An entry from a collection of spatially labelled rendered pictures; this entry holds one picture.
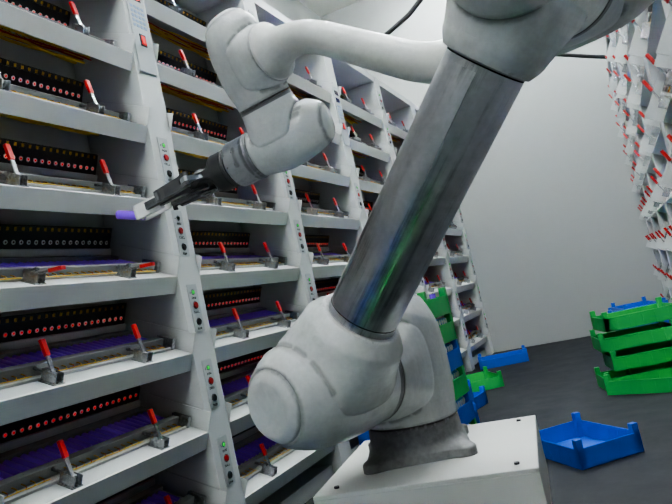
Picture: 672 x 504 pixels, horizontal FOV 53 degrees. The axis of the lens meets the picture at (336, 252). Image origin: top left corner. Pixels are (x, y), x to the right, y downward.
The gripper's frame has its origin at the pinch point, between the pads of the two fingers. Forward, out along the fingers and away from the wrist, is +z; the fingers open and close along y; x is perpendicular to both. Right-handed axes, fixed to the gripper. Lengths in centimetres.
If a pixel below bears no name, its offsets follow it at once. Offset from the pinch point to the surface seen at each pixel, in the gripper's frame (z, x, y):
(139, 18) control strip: 11, -61, -35
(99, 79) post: 25, -49, -30
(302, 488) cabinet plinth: 34, 76, -78
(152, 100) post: 14, -38, -35
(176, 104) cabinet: 32, -55, -76
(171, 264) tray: 21.3, 5.1, -30.3
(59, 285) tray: 20.9, 8.7, 8.1
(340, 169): 18, -36, -170
